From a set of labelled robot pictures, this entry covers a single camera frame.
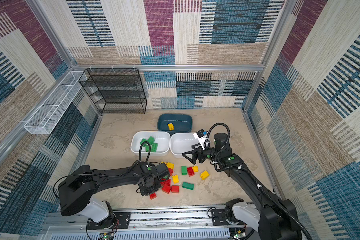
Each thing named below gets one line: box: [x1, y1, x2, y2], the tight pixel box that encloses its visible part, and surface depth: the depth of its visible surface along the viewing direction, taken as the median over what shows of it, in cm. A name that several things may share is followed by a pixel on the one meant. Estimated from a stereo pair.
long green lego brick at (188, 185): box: [182, 181, 195, 191], surface depth 84 cm
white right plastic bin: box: [170, 132, 199, 156], surface depth 104 cm
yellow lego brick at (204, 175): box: [200, 170, 210, 180], surface depth 87 cm
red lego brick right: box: [187, 166, 195, 177], surface depth 90 cm
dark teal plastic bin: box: [157, 113, 193, 134], surface depth 112 cm
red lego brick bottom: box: [162, 184, 171, 194], surface depth 83 cm
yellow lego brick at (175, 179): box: [172, 174, 180, 184], surface depth 87 cm
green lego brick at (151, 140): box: [147, 136, 155, 145], surface depth 104 cm
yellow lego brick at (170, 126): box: [167, 122, 174, 131], surface depth 109 cm
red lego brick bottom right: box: [171, 185, 180, 194], surface depth 83 cm
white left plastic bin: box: [130, 131, 171, 157], surface depth 102 cm
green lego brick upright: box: [181, 166, 188, 176], surface depth 91 cm
